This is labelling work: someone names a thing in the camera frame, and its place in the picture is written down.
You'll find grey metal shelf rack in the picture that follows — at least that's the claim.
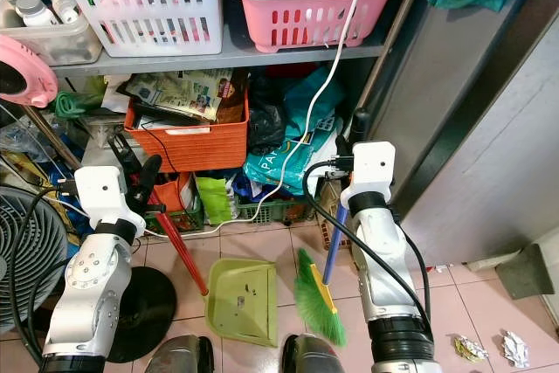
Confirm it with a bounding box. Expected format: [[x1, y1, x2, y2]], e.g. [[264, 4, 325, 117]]
[[50, 0, 438, 149]]

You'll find green broom with blue handle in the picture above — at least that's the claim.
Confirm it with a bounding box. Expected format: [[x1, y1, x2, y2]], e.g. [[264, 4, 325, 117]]
[[293, 203, 352, 348]]

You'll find grey floor fan black base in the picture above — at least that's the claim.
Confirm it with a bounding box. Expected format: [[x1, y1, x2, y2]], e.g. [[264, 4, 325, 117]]
[[0, 185, 177, 363]]

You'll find dark robot leg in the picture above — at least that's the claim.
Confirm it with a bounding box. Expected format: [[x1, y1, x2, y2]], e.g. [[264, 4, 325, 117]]
[[144, 335, 215, 373], [281, 334, 369, 373]]

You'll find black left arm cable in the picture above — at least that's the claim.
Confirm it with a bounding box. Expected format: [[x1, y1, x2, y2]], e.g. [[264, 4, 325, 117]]
[[11, 179, 90, 367]]

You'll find white plastic basket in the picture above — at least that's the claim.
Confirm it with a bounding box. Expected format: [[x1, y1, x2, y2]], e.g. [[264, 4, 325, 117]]
[[50, 0, 222, 58]]

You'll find green plastic crate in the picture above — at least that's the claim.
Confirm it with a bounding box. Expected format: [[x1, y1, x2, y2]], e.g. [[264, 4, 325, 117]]
[[231, 198, 307, 224]]

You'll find crumpled gold wrapper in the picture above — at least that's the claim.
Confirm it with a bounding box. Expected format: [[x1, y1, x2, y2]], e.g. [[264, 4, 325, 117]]
[[454, 335, 487, 363]]

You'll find white power cable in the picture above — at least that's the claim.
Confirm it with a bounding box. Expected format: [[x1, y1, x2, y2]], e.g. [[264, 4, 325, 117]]
[[183, 0, 375, 238]]

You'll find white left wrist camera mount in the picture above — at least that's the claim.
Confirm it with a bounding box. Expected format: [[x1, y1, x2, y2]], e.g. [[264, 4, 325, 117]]
[[74, 165, 145, 236]]

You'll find clear plastic storage box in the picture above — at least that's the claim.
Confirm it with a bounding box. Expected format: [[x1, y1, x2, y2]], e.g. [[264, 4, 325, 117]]
[[0, 0, 103, 66]]

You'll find dark left robot leg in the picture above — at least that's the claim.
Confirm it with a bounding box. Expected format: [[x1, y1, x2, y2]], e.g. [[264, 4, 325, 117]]
[[144, 335, 215, 373]]

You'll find green coiled hose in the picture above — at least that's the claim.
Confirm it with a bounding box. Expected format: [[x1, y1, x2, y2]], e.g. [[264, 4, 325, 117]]
[[55, 92, 101, 121]]

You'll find brown slatted crate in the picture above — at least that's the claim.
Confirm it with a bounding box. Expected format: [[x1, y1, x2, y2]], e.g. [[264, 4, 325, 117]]
[[314, 181, 346, 252]]

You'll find pink plastic basket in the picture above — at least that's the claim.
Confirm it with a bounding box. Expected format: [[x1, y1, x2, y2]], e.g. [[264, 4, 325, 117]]
[[223, 0, 410, 53]]

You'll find brown bag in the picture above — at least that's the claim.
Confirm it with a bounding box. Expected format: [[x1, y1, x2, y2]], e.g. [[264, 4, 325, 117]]
[[214, 72, 250, 126]]

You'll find lime green pouch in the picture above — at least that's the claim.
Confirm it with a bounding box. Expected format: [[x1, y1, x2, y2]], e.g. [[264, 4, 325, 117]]
[[195, 174, 232, 225]]

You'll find grey steel cabinet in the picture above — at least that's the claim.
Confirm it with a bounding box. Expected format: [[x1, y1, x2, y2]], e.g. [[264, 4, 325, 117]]
[[349, 0, 559, 269]]

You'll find crumpled white paper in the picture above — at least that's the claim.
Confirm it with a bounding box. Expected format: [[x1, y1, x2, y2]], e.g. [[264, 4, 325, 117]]
[[500, 331, 531, 369]]

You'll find orange plastic basket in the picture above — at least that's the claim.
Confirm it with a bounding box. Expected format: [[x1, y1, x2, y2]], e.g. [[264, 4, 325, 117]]
[[124, 98, 250, 173]]

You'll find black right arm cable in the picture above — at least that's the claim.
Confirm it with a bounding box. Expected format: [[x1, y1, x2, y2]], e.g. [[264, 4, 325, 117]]
[[301, 158, 434, 323]]

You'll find black plastic bag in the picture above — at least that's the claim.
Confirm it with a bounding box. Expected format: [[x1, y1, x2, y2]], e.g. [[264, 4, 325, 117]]
[[246, 76, 285, 155]]

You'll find white pill bottle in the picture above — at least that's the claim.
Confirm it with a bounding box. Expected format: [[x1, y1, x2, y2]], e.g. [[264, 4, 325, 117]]
[[46, 0, 81, 24], [15, 0, 58, 27]]

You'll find printed paper packet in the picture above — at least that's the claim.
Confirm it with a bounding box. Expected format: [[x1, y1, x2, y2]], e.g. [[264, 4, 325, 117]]
[[125, 72, 228, 122]]

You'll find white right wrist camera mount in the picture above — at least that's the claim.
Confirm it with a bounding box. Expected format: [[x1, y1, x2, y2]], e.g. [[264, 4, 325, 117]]
[[341, 141, 397, 210]]

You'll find teal printed shopping bag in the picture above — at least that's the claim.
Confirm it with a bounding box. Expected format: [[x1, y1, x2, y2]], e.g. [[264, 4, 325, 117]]
[[243, 67, 342, 197]]

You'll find grey stone block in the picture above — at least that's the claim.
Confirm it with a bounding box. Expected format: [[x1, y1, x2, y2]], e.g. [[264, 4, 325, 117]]
[[495, 242, 556, 301]]

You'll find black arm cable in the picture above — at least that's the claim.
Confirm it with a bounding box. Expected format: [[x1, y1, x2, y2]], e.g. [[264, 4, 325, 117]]
[[11, 179, 90, 367], [301, 158, 434, 323]]

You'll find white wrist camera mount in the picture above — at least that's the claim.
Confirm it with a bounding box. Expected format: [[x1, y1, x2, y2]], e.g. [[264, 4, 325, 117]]
[[341, 141, 397, 210], [74, 165, 145, 236]]

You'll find dark right robot leg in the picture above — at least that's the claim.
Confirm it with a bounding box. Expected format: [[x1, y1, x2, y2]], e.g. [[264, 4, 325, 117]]
[[281, 334, 369, 373]]

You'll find green dustpan with red handle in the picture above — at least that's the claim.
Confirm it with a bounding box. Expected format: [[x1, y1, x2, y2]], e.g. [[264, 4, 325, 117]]
[[109, 133, 279, 348]]

